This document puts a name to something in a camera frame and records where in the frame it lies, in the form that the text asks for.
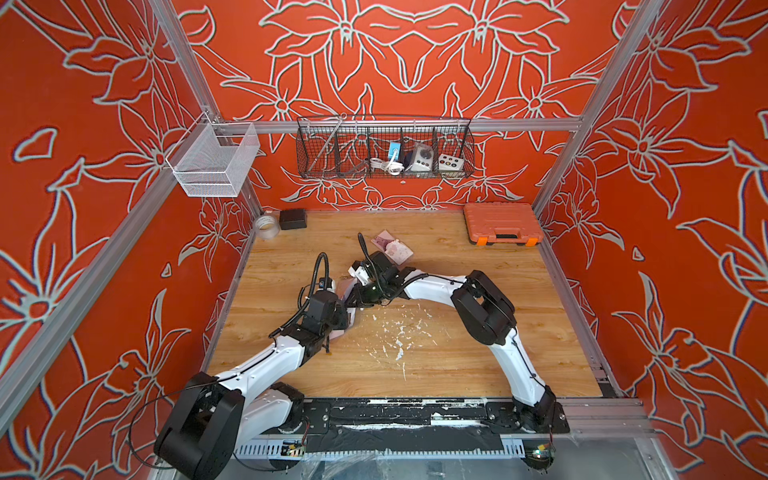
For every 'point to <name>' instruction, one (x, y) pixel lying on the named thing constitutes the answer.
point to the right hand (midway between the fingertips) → (339, 306)
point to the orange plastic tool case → (502, 224)
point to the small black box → (293, 219)
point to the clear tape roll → (267, 227)
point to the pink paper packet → (393, 247)
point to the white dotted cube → (450, 163)
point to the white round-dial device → (423, 158)
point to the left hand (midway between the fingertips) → (341, 305)
